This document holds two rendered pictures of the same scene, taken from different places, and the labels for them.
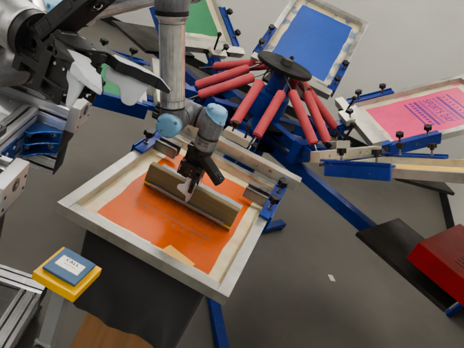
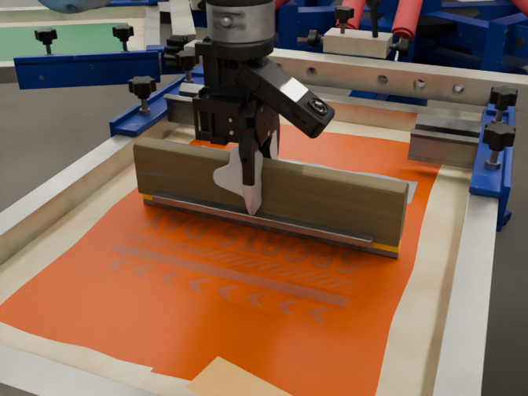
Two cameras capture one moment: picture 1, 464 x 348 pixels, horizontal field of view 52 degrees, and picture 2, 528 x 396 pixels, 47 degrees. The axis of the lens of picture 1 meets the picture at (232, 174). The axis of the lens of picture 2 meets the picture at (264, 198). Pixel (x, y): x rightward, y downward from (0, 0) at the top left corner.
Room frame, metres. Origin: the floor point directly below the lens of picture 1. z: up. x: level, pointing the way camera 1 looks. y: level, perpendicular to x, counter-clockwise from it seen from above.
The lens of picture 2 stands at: (0.82, -0.07, 1.38)
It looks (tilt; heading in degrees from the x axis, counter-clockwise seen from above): 30 degrees down; 15
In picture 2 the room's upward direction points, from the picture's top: straight up
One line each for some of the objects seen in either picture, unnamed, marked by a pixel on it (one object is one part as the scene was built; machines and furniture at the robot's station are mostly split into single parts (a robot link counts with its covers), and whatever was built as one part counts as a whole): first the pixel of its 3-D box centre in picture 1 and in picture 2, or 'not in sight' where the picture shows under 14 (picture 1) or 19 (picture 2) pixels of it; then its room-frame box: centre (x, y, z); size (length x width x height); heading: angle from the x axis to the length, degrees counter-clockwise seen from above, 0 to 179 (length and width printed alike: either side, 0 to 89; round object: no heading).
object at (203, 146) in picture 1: (205, 143); (240, 21); (1.46, 0.13, 1.22); 0.08 x 0.08 x 0.05
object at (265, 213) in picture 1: (271, 205); (491, 159); (1.70, -0.20, 0.97); 0.30 x 0.05 x 0.07; 173
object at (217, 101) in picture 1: (260, 117); (401, 16); (2.54, -0.01, 0.99); 0.82 x 0.79 x 0.12; 173
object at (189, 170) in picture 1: (195, 161); (238, 90); (1.46, 0.13, 1.14); 0.09 x 0.08 x 0.12; 84
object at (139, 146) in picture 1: (152, 142); (169, 111); (1.77, 0.35, 0.97); 0.30 x 0.05 x 0.07; 173
